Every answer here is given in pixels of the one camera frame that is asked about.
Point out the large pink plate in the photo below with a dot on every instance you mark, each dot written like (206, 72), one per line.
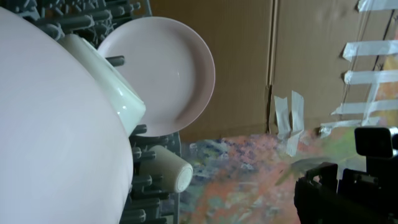
(169, 66)

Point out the white cup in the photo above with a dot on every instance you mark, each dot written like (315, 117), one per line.
(176, 172)

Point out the bowl with food scraps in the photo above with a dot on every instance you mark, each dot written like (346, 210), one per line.
(56, 130)

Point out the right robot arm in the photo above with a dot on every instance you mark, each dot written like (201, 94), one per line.
(358, 197)

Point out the grey dishwasher rack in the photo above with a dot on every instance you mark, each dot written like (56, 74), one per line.
(149, 174)

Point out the brown cardboard wall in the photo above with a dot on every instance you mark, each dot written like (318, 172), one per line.
(267, 49)

